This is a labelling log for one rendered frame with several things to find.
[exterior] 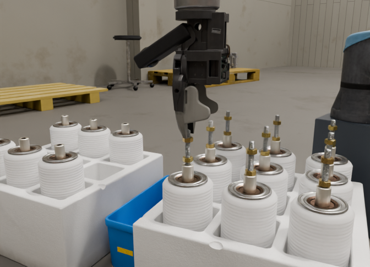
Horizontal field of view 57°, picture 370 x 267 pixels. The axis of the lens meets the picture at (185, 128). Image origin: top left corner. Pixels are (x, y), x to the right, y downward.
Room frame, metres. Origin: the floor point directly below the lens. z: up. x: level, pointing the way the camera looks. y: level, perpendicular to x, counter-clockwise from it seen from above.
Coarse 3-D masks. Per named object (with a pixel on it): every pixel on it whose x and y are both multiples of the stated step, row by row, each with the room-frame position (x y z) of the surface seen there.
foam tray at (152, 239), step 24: (288, 192) 0.69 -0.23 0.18; (360, 192) 0.69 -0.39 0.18; (144, 216) 0.59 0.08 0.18; (216, 216) 0.58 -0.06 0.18; (288, 216) 0.58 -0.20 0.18; (360, 216) 0.58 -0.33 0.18; (144, 240) 0.55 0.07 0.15; (168, 240) 0.53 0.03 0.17; (192, 240) 0.51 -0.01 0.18; (216, 240) 0.50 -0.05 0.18; (360, 240) 0.50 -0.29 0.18; (144, 264) 0.55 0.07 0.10; (168, 264) 0.53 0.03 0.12; (192, 264) 0.51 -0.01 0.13; (216, 264) 0.49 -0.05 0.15; (240, 264) 0.47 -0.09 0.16; (264, 264) 0.46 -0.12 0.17; (288, 264) 0.44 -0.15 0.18; (312, 264) 0.44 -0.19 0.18; (360, 264) 0.44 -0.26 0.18
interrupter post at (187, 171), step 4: (184, 164) 0.60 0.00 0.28; (192, 164) 0.60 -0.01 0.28; (184, 168) 0.59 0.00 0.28; (188, 168) 0.58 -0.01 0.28; (192, 168) 0.59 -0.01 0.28; (184, 172) 0.59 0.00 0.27; (188, 172) 0.58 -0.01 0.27; (192, 172) 0.59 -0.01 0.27; (184, 176) 0.59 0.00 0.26; (188, 176) 0.58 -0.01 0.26; (192, 176) 0.59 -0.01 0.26; (184, 180) 0.59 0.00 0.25; (188, 180) 0.58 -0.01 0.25; (192, 180) 0.59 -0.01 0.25
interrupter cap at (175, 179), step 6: (174, 174) 0.61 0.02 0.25; (180, 174) 0.61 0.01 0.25; (198, 174) 0.62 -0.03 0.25; (204, 174) 0.61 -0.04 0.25; (168, 180) 0.58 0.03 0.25; (174, 180) 0.58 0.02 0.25; (180, 180) 0.59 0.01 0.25; (198, 180) 0.59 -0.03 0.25; (204, 180) 0.58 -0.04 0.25; (180, 186) 0.56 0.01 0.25; (186, 186) 0.56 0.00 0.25; (192, 186) 0.56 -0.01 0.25; (198, 186) 0.56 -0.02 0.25
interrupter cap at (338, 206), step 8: (312, 192) 0.53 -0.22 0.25; (304, 200) 0.50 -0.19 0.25; (312, 200) 0.51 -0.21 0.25; (336, 200) 0.50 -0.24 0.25; (344, 200) 0.50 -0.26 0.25; (304, 208) 0.48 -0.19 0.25; (312, 208) 0.47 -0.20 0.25; (320, 208) 0.47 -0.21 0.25; (328, 208) 0.48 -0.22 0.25; (336, 208) 0.47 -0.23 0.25; (344, 208) 0.47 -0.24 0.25
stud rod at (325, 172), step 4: (324, 152) 0.50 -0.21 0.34; (328, 152) 0.49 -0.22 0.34; (324, 156) 0.49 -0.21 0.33; (328, 156) 0.49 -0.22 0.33; (324, 164) 0.49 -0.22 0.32; (328, 164) 0.49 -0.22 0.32; (324, 168) 0.49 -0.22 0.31; (328, 168) 0.49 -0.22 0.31; (324, 172) 0.49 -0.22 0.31; (328, 172) 0.49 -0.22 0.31; (324, 176) 0.49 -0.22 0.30; (328, 176) 0.49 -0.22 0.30; (324, 180) 0.49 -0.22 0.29
